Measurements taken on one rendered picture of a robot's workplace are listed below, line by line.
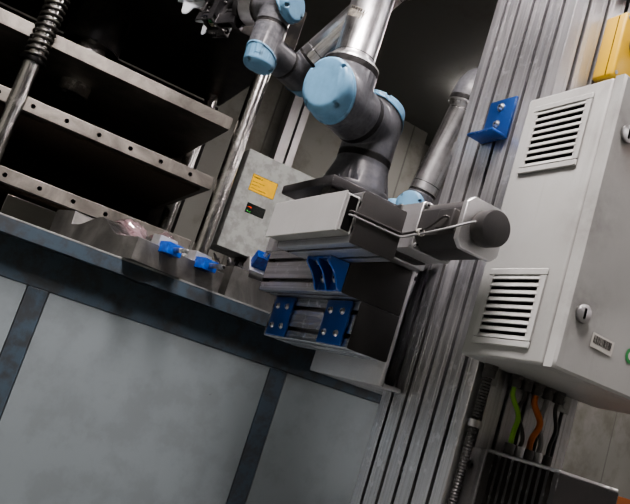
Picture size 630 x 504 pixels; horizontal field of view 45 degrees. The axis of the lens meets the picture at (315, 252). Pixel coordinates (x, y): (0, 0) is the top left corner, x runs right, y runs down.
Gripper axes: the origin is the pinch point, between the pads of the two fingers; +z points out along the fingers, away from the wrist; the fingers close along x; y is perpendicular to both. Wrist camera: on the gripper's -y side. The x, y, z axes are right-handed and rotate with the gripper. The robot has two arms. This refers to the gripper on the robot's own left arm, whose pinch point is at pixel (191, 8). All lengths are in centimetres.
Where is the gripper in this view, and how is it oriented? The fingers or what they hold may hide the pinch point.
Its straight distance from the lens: 204.7
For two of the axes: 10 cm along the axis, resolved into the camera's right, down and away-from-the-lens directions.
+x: 4.9, 4.6, 7.4
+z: -7.9, -1.3, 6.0
